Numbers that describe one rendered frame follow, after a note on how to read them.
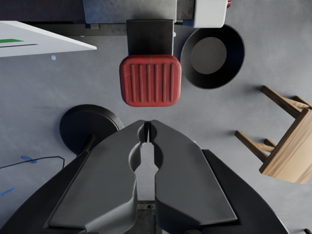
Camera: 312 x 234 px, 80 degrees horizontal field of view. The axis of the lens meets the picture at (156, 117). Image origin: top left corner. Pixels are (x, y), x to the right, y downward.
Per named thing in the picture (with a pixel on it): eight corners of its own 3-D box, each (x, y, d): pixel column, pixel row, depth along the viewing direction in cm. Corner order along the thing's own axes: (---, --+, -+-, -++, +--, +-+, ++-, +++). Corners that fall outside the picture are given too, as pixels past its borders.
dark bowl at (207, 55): (244, 22, 87) (251, 22, 81) (233, 85, 100) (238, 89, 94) (179, 22, 86) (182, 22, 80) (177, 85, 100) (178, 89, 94)
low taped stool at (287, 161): (263, 83, 101) (309, 109, 71) (301, 95, 104) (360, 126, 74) (232, 135, 116) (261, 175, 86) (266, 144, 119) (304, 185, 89)
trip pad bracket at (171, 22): (165, 18, 40) (175, 17, 22) (164, 65, 44) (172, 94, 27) (136, 19, 39) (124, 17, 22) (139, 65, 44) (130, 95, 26)
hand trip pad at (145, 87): (175, 47, 27) (183, 56, 20) (173, 87, 29) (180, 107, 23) (126, 47, 26) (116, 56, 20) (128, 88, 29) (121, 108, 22)
